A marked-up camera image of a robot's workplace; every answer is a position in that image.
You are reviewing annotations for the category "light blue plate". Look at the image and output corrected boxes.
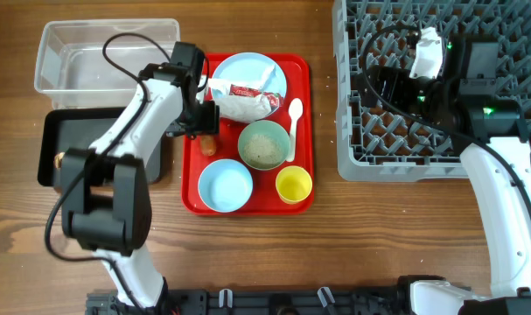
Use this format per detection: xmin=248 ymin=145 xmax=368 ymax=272
xmin=210 ymin=52 xmax=288 ymax=101

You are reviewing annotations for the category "white napkin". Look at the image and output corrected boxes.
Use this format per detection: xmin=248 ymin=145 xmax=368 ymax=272
xmin=208 ymin=66 xmax=281 ymax=123

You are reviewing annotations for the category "orange carrot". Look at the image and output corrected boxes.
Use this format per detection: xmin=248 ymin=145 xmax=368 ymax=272
xmin=199 ymin=135 xmax=217 ymax=157

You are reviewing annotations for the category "white plastic spoon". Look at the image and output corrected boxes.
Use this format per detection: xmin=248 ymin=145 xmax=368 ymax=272
xmin=286 ymin=98 xmax=304 ymax=162

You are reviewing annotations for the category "green bowl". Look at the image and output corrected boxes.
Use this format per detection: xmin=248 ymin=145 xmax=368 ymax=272
xmin=237 ymin=120 xmax=290 ymax=171

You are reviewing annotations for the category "light blue bowl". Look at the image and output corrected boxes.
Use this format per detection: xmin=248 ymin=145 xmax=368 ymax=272
xmin=198 ymin=159 xmax=254 ymax=214

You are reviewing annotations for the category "yellow plastic cup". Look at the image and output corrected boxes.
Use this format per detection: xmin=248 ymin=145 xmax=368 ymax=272
xmin=275 ymin=165 xmax=313 ymax=205

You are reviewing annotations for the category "red snack wrapper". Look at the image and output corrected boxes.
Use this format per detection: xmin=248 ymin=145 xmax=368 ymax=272
xmin=229 ymin=85 xmax=284 ymax=108

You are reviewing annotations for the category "white rice pile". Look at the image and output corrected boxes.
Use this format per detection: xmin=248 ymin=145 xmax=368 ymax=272
xmin=242 ymin=134 xmax=283 ymax=169

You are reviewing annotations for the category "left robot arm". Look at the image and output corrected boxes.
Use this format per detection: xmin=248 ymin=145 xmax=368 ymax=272
xmin=45 ymin=42 xmax=220 ymax=314

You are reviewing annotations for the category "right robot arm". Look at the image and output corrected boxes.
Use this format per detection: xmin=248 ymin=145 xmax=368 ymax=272
xmin=360 ymin=36 xmax=531 ymax=314

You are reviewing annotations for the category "grey dishwasher rack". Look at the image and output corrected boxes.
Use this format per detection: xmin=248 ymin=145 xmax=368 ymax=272
xmin=332 ymin=0 xmax=531 ymax=182

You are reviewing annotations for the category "clear plastic bin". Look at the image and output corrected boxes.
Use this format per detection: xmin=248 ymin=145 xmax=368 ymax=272
xmin=34 ymin=18 xmax=180 ymax=109

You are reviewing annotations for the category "red serving tray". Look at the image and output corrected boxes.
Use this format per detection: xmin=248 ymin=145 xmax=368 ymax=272
xmin=181 ymin=53 xmax=314 ymax=216

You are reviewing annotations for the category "black plastic tray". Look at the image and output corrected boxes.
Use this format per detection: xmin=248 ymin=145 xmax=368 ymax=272
xmin=37 ymin=107 xmax=164 ymax=188

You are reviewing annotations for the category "brown food scrap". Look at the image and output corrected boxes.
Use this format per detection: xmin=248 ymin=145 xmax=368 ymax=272
xmin=53 ymin=152 xmax=65 ymax=170

